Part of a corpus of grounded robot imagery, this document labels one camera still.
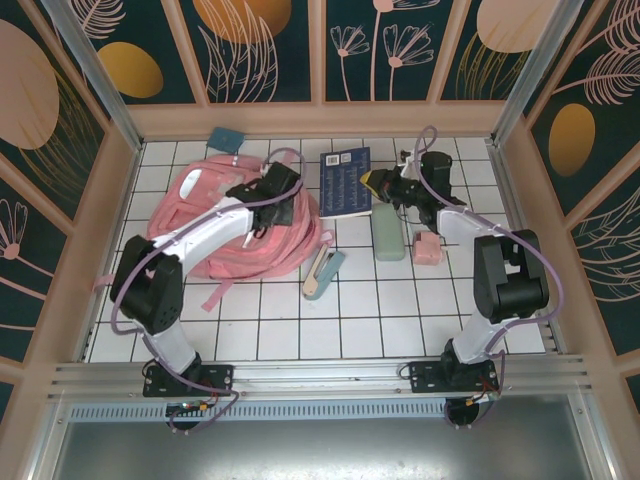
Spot pink backpack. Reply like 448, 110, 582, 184
92, 152, 335, 312

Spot thin dark blue barcode book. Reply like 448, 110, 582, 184
318, 146, 375, 220

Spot light green pencil case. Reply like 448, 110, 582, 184
370, 201, 405, 263

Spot pink plastic box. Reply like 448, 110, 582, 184
412, 229, 446, 266

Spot teal and beige stapler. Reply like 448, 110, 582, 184
301, 244, 346, 301

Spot grey metal panel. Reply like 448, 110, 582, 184
29, 419, 616, 480

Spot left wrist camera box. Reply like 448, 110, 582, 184
259, 163, 301, 196

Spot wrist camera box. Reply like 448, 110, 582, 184
418, 151, 454, 194
259, 163, 301, 196

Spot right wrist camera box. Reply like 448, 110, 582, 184
418, 151, 454, 194

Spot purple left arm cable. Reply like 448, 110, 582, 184
109, 147, 306, 436

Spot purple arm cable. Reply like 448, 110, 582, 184
413, 126, 562, 431
109, 147, 306, 436

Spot dark floral wall panel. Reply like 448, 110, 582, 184
0, 172, 69, 361
522, 0, 640, 216
438, 0, 541, 103
74, 0, 200, 106
569, 189, 640, 357
324, 0, 435, 104
0, 4, 109, 224
179, 0, 314, 105

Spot aluminium side rail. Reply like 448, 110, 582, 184
487, 139, 569, 354

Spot aluminium front rail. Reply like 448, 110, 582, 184
47, 354, 594, 401

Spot aluminium corner post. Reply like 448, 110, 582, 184
39, 0, 146, 154
489, 0, 584, 146

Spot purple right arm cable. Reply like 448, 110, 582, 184
413, 126, 562, 431

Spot perforated metal cable tray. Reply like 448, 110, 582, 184
67, 402, 584, 424

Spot small controller board with wires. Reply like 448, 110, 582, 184
462, 389, 502, 407
164, 399, 214, 417

